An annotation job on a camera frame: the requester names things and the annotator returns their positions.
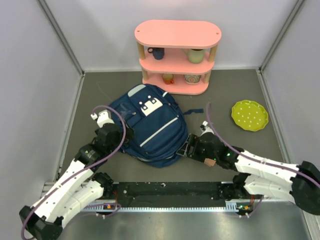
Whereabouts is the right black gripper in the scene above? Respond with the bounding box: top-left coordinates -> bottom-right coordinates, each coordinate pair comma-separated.
177,133 -> 218,162

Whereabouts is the navy blue backpack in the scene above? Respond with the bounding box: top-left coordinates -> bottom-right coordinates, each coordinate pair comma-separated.
109,84 -> 204,168

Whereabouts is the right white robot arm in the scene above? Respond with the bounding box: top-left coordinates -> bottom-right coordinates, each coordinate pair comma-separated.
177,131 -> 320,216

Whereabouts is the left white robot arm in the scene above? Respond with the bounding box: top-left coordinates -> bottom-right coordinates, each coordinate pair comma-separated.
19,123 -> 134,240

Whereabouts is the tan leather wallet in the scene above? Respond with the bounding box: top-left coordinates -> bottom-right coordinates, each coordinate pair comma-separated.
203,158 -> 216,167

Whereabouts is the patterned ceramic bowl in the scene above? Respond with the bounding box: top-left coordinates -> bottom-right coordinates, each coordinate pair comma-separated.
184,74 -> 201,85

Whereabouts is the green polka dot plate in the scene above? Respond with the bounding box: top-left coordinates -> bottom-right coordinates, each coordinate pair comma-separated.
231,100 -> 269,132

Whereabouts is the orange cup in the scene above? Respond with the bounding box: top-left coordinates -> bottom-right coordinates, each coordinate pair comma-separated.
161,73 -> 175,85

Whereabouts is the dark blue mug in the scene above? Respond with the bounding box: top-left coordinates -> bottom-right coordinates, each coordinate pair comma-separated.
147,47 -> 165,60

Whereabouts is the pale green mug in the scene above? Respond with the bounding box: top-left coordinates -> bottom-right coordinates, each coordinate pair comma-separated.
182,49 -> 206,64

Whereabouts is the pink three-tier shelf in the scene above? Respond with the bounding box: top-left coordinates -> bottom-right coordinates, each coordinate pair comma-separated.
134,19 -> 222,95

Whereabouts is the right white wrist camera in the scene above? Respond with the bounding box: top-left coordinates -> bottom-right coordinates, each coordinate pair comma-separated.
200,121 -> 214,136

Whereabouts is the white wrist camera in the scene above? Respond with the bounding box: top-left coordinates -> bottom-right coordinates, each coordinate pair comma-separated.
90,110 -> 115,128
200,121 -> 214,136

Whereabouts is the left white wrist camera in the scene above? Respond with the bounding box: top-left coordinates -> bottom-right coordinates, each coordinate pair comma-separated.
90,110 -> 115,128

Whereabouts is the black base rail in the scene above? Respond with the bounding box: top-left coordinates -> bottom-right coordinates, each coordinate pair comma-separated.
97,182 -> 251,208

